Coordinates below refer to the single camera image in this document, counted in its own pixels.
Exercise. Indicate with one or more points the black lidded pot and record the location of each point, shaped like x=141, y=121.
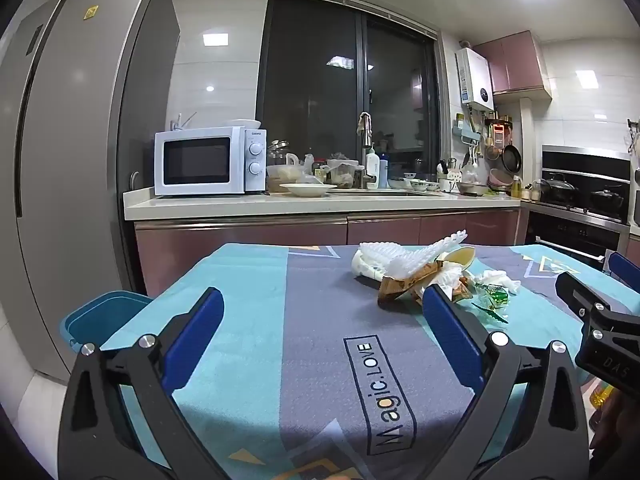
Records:
x=557, y=191

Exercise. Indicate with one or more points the beige kitchen countertop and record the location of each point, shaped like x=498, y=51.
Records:
x=250, y=205

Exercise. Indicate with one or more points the yellow oil bottle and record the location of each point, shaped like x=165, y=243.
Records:
x=516, y=188

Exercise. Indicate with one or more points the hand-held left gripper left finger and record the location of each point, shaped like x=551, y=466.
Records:
x=192, y=330

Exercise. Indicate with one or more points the glass storage jar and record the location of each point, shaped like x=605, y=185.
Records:
x=282, y=172

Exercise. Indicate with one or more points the white shallow plate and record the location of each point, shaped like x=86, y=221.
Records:
x=307, y=190

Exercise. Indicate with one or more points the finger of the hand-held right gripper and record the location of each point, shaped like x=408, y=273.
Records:
x=625, y=267
x=580, y=290

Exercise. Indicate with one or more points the white microwave oven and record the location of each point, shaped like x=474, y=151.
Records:
x=200, y=160

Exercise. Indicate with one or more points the white water heater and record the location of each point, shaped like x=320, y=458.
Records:
x=475, y=77

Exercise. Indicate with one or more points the blue trash bin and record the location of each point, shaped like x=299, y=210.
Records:
x=107, y=312

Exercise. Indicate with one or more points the white tissue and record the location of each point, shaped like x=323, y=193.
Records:
x=447, y=277

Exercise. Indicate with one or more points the white bowl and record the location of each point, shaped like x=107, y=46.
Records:
x=244, y=124

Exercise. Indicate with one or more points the black frying pan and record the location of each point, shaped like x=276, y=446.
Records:
x=511, y=160

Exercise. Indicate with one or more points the white cloth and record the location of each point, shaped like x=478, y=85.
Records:
x=495, y=279

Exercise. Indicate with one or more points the pink basin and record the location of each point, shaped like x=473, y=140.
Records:
x=499, y=179

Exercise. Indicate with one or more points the white foam net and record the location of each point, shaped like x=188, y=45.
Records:
x=400, y=260

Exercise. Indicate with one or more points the black wok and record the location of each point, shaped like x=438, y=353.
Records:
x=606, y=202

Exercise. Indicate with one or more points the white pump bottle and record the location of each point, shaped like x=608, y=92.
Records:
x=372, y=170

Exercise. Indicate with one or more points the pink wall cabinet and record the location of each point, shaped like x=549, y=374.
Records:
x=515, y=62

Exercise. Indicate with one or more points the teal and grey printed blanket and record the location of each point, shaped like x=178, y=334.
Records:
x=320, y=310

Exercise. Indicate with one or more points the steel kitchen faucet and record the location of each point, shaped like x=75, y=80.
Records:
x=367, y=132

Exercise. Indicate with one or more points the white utensil holder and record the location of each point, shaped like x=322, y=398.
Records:
x=448, y=182

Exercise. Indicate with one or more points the blue bottle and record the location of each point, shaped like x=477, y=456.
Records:
x=384, y=175

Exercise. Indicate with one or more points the grey refrigerator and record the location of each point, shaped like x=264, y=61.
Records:
x=75, y=160

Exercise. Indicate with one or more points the dark kitchen window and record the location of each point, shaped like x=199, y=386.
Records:
x=310, y=85

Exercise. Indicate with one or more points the steel bowl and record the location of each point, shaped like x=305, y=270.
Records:
x=472, y=188

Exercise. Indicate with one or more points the black built-in oven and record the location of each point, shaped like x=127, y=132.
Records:
x=565, y=232

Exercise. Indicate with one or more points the green candy wrapper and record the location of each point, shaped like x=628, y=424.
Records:
x=492, y=300

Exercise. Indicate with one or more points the person's right hand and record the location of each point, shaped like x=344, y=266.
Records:
x=607, y=425

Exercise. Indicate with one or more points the brown snack wrapper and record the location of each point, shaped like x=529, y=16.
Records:
x=395, y=290

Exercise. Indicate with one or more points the clear plastic container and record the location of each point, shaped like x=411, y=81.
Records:
x=342, y=172

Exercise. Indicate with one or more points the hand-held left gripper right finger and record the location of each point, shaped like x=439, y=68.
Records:
x=452, y=340

